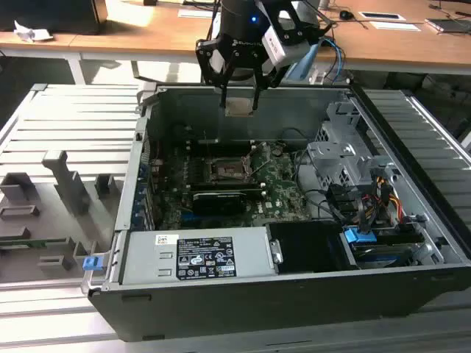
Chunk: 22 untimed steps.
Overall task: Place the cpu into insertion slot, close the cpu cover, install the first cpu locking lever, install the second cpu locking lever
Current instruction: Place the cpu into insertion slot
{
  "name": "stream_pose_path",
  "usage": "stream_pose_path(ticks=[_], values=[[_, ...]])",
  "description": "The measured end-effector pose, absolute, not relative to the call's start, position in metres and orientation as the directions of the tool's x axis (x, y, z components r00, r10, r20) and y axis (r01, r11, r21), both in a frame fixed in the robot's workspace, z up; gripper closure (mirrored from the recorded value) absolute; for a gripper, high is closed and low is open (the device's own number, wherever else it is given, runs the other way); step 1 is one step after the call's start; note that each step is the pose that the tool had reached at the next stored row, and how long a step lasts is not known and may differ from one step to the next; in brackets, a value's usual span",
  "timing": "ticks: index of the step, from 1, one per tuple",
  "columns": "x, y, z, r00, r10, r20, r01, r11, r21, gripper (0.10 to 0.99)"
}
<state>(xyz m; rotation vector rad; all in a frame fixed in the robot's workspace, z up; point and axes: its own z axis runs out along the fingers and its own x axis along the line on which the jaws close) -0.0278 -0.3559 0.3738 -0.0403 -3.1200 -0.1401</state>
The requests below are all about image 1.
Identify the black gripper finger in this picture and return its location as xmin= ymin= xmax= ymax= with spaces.
xmin=251 ymin=48 xmax=292 ymax=112
xmin=196 ymin=36 xmax=232 ymax=109

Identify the silver topped CPU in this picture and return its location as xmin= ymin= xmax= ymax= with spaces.
xmin=224 ymin=97 xmax=255 ymax=117

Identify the metal socket cover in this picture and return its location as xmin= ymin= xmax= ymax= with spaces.
xmin=241 ymin=143 xmax=269 ymax=176

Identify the CPU socket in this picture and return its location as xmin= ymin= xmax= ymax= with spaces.
xmin=200 ymin=156 xmax=255 ymax=185

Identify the white paper sheet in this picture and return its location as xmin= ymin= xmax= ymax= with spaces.
xmin=177 ymin=8 xmax=222 ymax=19
xmin=369 ymin=21 xmax=423 ymax=32

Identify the pale blue teach pendant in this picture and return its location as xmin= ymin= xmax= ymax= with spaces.
xmin=285 ymin=36 xmax=327 ymax=84

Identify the black RAM slots bank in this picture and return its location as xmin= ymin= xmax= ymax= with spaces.
xmin=196 ymin=138 xmax=258 ymax=149
xmin=191 ymin=179 xmax=268 ymax=196

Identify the brown wooden desk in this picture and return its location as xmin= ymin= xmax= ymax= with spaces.
xmin=0 ymin=0 xmax=471 ymax=88

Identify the silver metal drive cage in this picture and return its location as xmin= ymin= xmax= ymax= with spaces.
xmin=305 ymin=99 xmax=397 ymax=194

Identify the green motherboard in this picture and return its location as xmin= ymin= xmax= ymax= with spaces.
xmin=146 ymin=138 xmax=314 ymax=231

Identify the black graphics card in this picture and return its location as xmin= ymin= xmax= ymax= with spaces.
xmin=191 ymin=190 xmax=247 ymax=217

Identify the white framed tablet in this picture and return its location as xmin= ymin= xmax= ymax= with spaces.
xmin=358 ymin=10 xmax=406 ymax=22

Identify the black box on desk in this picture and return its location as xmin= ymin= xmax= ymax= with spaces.
xmin=0 ymin=0 xmax=108 ymax=36

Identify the black plastic shroud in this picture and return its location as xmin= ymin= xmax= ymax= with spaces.
xmin=266 ymin=220 xmax=347 ymax=275

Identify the crumpled white paper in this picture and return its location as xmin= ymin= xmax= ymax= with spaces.
xmin=13 ymin=20 xmax=53 ymax=42

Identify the grey parts rack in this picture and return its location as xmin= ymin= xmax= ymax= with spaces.
xmin=0 ymin=149 xmax=128 ymax=286

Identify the hard disk in blue carrier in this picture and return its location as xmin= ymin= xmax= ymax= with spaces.
xmin=341 ymin=226 xmax=428 ymax=269

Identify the dark notebook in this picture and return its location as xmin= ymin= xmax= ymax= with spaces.
xmin=425 ymin=17 xmax=471 ymax=37

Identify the grey power supply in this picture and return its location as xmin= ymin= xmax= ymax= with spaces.
xmin=117 ymin=226 xmax=277 ymax=286

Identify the black open PC case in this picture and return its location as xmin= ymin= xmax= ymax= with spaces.
xmin=87 ymin=82 xmax=471 ymax=343

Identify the small blue plastic latch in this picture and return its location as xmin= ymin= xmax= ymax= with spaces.
xmin=83 ymin=256 xmax=105 ymax=273

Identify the green RAM stick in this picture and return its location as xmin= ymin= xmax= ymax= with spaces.
xmin=0 ymin=238 xmax=69 ymax=247

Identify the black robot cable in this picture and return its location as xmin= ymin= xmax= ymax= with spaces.
xmin=205 ymin=0 xmax=222 ymax=43

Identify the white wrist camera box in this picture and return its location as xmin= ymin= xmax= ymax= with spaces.
xmin=262 ymin=24 xmax=308 ymax=71

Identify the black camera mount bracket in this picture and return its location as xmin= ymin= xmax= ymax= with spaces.
xmin=255 ymin=0 xmax=321 ymax=43

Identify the blue cable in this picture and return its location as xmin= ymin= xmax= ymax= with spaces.
xmin=318 ymin=36 xmax=347 ymax=85

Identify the black cable bundle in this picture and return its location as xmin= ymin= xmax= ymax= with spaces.
xmin=294 ymin=146 xmax=360 ymax=225

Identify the coloured power wire bundle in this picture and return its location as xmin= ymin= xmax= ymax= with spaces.
xmin=353 ymin=174 xmax=406 ymax=236

